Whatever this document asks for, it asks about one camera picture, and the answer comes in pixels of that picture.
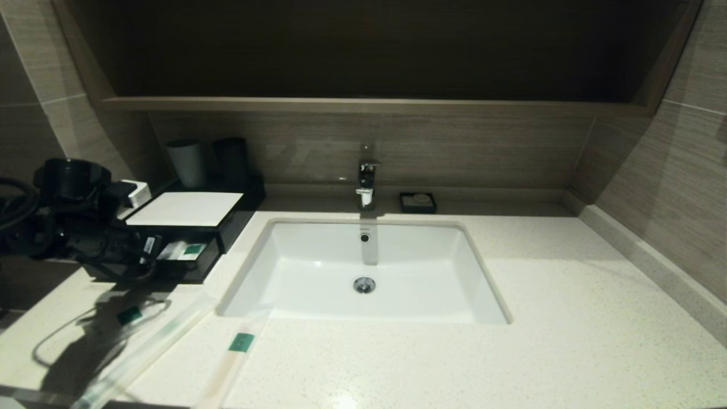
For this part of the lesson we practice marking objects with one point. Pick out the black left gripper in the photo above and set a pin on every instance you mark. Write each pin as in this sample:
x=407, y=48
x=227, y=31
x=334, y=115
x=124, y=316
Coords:
x=93, y=245

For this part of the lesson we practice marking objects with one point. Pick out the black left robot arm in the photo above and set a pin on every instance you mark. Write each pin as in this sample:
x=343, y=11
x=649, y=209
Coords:
x=71, y=177

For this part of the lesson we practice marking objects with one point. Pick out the black drawer box housing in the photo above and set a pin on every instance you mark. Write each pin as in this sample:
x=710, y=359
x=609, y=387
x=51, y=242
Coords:
x=237, y=225

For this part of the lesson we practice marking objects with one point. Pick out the narrow white wrapped packet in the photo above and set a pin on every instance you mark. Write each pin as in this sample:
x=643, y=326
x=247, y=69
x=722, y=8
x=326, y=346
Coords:
x=170, y=250

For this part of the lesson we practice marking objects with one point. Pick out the white paper card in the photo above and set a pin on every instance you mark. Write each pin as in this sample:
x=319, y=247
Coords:
x=187, y=208

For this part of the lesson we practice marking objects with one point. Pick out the small clear green-label sachet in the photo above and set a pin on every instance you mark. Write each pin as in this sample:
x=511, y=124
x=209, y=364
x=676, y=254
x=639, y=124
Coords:
x=129, y=315

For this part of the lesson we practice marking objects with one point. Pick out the pale grey cup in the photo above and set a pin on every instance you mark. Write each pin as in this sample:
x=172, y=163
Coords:
x=185, y=163

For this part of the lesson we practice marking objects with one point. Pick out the long clear toothbrush packet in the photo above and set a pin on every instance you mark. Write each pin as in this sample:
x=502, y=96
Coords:
x=162, y=341

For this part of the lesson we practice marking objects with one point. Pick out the black cup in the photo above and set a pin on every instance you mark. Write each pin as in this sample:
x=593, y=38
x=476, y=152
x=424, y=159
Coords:
x=230, y=163

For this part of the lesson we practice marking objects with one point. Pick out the beige comb packet green label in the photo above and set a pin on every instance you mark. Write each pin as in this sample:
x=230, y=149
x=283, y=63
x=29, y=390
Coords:
x=242, y=341

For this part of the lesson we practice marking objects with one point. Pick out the chrome drain stopper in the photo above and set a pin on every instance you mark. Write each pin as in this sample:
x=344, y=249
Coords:
x=364, y=284

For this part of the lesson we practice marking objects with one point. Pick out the chrome faucet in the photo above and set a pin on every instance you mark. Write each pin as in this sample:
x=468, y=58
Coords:
x=367, y=176

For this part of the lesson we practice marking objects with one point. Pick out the black soap dish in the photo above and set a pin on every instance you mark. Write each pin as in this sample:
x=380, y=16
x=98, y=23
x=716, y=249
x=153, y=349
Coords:
x=404, y=209

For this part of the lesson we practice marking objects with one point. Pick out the white ceramic sink basin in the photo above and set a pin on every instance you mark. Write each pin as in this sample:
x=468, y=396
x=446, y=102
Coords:
x=409, y=272

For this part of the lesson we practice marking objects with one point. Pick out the round beige soap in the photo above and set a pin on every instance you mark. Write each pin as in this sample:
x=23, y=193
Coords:
x=421, y=199

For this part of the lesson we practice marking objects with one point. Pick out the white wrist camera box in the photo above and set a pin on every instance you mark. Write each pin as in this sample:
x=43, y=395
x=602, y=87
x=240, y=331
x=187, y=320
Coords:
x=136, y=193

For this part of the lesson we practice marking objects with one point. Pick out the wooden wall shelf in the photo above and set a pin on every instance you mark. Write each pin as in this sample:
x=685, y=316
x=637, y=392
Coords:
x=369, y=105

